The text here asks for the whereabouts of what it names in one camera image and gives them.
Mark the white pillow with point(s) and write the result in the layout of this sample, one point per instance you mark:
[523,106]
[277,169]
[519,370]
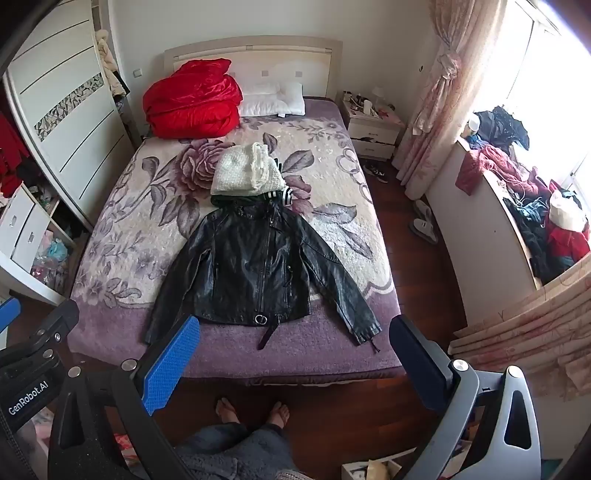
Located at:
[272,99]

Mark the red puffer quilt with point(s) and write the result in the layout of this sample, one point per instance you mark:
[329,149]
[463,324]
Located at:
[189,99]

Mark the person's left leg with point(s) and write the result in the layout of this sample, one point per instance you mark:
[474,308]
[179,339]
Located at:
[221,443]

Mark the white slipper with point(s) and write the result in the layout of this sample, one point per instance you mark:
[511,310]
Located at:
[422,210]
[425,230]

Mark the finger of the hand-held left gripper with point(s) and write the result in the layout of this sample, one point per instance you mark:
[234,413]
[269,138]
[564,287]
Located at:
[8,314]
[57,321]

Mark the black shoes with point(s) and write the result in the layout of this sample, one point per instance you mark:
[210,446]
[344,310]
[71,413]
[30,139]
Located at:
[375,171]

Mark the white sliding-door wardrobe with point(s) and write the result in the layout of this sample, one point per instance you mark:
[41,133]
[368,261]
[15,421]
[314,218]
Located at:
[69,92]

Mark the white bottle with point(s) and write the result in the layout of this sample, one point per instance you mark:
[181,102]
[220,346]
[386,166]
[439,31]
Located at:
[367,107]

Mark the green striped jacket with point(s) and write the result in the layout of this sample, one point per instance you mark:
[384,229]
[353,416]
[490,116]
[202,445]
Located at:
[282,195]

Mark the white nightstand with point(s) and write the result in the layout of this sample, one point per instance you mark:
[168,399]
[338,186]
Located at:
[374,134]

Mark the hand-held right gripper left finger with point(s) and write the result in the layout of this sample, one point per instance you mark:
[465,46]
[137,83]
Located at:
[171,364]

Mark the person's right leg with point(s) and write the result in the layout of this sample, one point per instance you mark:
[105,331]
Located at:
[274,438]

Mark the cream bed headboard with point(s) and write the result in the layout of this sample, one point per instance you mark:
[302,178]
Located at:
[286,55]

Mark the beige plush cloth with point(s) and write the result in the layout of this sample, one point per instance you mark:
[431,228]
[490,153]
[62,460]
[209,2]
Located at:
[108,60]

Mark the pink draped curtain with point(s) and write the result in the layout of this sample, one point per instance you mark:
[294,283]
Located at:
[531,332]

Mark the red hanging clothes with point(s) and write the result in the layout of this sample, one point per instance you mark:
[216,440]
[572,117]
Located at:
[9,152]

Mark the pile of clothes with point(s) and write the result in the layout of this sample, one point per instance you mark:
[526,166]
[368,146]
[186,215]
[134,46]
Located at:
[531,217]

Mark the person's leg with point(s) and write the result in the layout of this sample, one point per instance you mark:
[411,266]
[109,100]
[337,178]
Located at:
[274,438]
[221,443]

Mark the pink tied curtain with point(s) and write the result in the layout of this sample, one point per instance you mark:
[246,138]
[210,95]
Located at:
[443,115]

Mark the white fluffy jacket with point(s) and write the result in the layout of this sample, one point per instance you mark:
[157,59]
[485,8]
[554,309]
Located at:
[240,170]

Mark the white drawer unit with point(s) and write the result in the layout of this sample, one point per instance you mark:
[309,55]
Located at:
[23,230]

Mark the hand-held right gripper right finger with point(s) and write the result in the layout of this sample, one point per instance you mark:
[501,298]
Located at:
[418,364]

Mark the bed with floral blanket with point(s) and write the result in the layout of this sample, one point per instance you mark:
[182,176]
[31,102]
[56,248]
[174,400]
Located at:
[138,207]

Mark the white hat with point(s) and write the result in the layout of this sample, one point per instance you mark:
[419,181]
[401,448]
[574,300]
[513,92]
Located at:
[565,212]

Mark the black leather jacket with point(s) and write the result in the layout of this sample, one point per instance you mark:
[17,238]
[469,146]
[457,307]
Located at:
[249,267]

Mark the cardboard box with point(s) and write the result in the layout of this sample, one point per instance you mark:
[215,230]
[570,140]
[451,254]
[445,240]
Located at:
[369,470]

